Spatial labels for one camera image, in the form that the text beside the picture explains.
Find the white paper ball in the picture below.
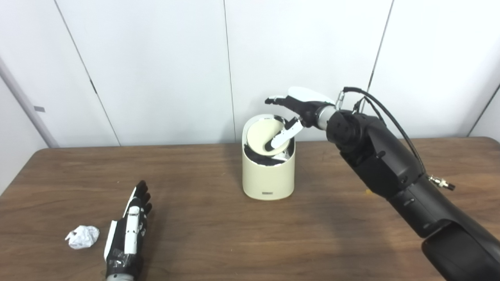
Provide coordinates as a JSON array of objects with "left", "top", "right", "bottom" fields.
[{"left": 65, "top": 225, "right": 100, "bottom": 249}]

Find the thin black right arm wire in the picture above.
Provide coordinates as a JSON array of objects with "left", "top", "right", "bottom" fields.
[{"left": 353, "top": 98, "right": 387, "bottom": 125}]

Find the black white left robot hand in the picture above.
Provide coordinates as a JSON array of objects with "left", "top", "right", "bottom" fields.
[{"left": 104, "top": 180, "right": 153, "bottom": 279}]

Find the grey wall corner post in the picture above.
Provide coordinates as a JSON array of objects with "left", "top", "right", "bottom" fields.
[{"left": 0, "top": 59, "right": 59, "bottom": 148}]

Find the cream-colored round bin body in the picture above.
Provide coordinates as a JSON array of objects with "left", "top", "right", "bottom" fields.
[{"left": 242, "top": 114, "right": 296, "bottom": 201}]

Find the thick black right wrist cable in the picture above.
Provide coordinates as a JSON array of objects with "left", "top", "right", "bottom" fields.
[{"left": 336, "top": 87, "right": 456, "bottom": 191}]

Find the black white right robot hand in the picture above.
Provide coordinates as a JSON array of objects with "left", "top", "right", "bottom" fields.
[{"left": 265, "top": 87, "right": 337, "bottom": 153}]

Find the cream-colored round bin lid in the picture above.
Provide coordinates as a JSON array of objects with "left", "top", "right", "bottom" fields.
[{"left": 246, "top": 120, "right": 291, "bottom": 157}]

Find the black bin liner bag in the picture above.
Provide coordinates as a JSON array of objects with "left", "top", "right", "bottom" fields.
[{"left": 244, "top": 116, "right": 294, "bottom": 167}]

